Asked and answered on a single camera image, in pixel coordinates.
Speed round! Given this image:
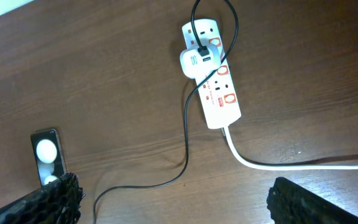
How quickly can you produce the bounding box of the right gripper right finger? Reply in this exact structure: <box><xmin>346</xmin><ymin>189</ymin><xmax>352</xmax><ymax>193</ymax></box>
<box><xmin>267</xmin><ymin>177</ymin><xmax>358</xmax><ymax>224</ymax></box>

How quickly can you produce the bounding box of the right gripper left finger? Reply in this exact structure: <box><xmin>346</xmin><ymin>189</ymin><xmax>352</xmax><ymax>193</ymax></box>
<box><xmin>0</xmin><ymin>173</ymin><xmax>85</xmax><ymax>224</ymax></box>

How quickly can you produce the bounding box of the black Galaxy flip phone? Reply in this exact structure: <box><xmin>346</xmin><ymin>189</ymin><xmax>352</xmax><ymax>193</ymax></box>
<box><xmin>30</xmin><ymin>128</ymin><xmax>67</xmax><ymax>186</ymax></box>

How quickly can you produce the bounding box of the black charging cable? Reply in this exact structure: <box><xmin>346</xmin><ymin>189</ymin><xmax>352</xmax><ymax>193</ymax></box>
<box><xmin>92</xmin><ymin>0</ymin><xmax>239</xmax><ymax>224</ymax></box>

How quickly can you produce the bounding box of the white charger adapter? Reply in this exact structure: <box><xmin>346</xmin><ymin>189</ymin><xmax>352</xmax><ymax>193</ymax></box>
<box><xmin>180</xmin><ymin>44</ymin><xmax>221</xmax><ymax>79</ymax></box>

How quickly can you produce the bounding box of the white power strip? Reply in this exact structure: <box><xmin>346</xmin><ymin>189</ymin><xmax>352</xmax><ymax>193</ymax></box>
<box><xmin>181</xmin><ymin>19</ymin><xmax>241</xmax><ymax>129</ymax></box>

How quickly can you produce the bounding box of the white power strip cord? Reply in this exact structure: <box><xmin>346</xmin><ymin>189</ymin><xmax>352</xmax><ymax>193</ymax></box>
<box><xmin>221</xmin><ymin>126</ymin><xmax>358</xmax><ymax>171</ymax></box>

